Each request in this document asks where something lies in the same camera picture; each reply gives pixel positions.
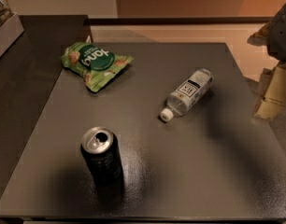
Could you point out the black aluminium drink can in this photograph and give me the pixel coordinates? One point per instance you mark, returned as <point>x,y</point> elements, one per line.
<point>100,150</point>

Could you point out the clear blue plastic water bottle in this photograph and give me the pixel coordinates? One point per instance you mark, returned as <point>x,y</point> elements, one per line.
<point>185,96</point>

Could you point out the green snack chip bag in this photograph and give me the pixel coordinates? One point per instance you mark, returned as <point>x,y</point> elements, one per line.
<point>97,66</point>

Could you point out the grey box with snacks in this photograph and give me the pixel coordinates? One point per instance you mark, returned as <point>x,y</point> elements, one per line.
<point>10,27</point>

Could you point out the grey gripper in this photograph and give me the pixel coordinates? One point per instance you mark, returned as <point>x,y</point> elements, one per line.
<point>282,36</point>

